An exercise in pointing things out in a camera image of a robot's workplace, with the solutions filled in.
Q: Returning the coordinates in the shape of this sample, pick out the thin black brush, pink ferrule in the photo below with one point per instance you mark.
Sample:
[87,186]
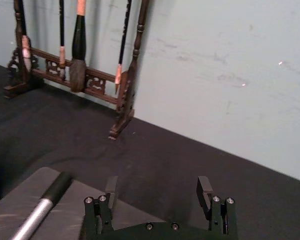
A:
[62,52]

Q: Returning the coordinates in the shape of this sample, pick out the dark carved wooden brush rack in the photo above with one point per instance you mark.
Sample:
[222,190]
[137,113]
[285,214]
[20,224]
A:
[140,30]

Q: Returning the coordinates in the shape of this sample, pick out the thin black brush, pointed tip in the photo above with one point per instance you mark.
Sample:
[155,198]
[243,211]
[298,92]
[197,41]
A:
[118,75]

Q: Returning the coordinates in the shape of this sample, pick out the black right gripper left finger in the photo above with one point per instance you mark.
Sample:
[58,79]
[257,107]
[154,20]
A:
[112,190]

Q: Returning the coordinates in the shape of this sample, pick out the black table cloth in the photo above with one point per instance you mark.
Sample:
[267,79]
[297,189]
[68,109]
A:
[165,162]

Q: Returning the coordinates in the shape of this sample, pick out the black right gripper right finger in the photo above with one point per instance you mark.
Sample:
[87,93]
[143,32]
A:
[202,192]

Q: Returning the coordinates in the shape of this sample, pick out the grey felt mat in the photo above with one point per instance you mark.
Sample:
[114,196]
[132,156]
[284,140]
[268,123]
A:
[72,212]

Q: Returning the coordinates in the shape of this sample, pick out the silver rod with black end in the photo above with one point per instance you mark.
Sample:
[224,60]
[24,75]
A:
[40,210]

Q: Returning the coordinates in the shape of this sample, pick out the large brush, grey bristles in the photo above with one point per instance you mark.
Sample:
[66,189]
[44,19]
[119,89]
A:
[78,45]

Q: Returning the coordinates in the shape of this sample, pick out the brush with white bristle tip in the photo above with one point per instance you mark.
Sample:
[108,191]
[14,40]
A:
[26,55]

